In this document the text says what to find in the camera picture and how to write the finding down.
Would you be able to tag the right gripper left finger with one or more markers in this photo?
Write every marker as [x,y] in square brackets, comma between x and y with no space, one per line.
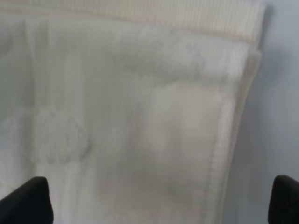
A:
[28,204]

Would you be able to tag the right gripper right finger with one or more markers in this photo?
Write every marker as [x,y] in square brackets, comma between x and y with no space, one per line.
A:
[284,201]

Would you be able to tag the cream white towel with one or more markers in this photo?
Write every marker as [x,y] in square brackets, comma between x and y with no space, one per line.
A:
[126,110]

